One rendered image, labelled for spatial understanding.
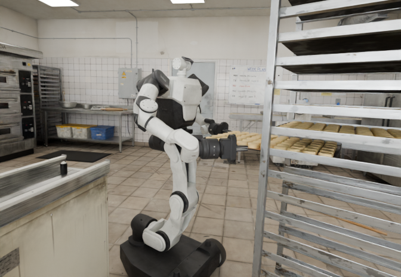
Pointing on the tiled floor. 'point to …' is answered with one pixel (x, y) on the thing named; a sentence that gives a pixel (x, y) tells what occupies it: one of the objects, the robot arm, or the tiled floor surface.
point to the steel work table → (92, 113)
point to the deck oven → (17, 101)
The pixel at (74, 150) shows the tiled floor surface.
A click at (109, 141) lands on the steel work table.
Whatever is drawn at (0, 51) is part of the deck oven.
